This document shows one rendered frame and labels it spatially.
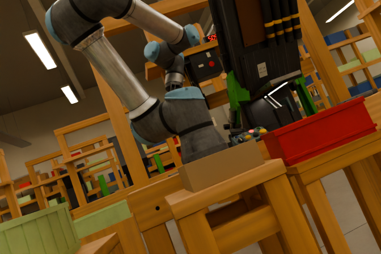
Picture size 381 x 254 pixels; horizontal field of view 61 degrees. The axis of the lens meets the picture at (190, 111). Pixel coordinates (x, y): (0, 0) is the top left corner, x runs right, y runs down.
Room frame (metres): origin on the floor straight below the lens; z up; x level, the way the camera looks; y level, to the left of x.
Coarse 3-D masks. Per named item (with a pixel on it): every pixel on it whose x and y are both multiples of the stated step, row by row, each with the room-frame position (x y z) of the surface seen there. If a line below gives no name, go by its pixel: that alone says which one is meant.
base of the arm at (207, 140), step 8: (192, 128) 0.95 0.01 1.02; (200, 128) 0.95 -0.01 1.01; (208, 128) 0.96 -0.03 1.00; (184, 136) 0.96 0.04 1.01; (192, 136) 0.95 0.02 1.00; (200, 136) 0.94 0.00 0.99; (208, 136) 0.94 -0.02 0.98; (216, 136) 0.96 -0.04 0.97; (184, 144) 0.96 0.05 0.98; (192, 144) 0.94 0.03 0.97; (200, 144) 0.93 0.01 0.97; (208, 144) 0.93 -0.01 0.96; (216, 144) 0.94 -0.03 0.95; (224, 144) 0.96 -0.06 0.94; (184, 152) 0.96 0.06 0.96; (192, 152) 0.95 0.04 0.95; (200, 152) 0.93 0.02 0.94; (208, 152) 0.93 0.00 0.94; (216, 152) 0.93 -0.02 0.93; (184, 160) 0.96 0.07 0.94; (192, 160) 0.94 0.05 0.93
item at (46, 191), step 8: (88, 160) 10.61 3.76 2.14; (40, 176) 9.87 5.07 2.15; (48, 176) 10.18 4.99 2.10; (88, 176) 10.22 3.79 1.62; (24, 184) 9.73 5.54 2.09; (16, 192) 9.58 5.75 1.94; (48, 192) 9.88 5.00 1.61; (56, 192) 9.84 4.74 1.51; (96, 192) 10.12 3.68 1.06; (24, 200) 9.69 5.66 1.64; (32, 200) 9.66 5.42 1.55; (48, 200) 10.20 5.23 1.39; (56, 200) 9.88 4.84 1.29; (0, 216) 9.84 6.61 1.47
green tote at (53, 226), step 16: (48, 208) 0.99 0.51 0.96; (64, 208) 1.14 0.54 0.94; (0, 224) 0.70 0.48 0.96; (16, 224) 0.77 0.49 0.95; (32, 224) 0.86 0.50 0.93; (48, 224) 0.96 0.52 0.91; (64, 224) 1.09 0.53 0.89; (0, 240) 0.69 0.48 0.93; (16, 240) 0.76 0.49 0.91; (32, 240) 0.83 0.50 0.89; (48, 240) 0.93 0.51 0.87; (64, 240) 1.04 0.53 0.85; (80, 240) 1.18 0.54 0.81
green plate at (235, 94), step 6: (228, 78) 1.65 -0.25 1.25; (234, 78) 1.59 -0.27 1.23; (228, 84) 1.66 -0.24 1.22; (234, 84) 1.59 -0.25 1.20; (234, 90) 1.58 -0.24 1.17; (240, 90) 1.60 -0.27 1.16; (246, 90) 1.61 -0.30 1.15; (228, 96) 1.69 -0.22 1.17; (234, 96) 1.59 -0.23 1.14; (240, 96) 1.60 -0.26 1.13; (246, 96) 1.61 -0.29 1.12; (234, 102) 1.60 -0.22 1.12; (240, 102) 1.63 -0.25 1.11; (246, 102) 1.65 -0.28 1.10
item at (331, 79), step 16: (304, 0) 2.11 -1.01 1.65; (304, 16) 2.10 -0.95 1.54; (144, 32) 1.98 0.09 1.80; (304, 32) 2.12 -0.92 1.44; (320, 32) 2.11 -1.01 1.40; (320, 48) 2.10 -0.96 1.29; (320, 64) 2.12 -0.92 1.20; (96, 80) 1.83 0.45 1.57; (336, 80) 2.10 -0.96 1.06; (112, 96) 1.84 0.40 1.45; (336, 96) 2.11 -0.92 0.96; (112, 112) 1.84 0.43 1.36; (128, 128) 1.85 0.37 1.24; (128, 144) 1.84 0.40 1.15; (128, 160) 1.84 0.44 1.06; (144, 176) 1.85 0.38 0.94
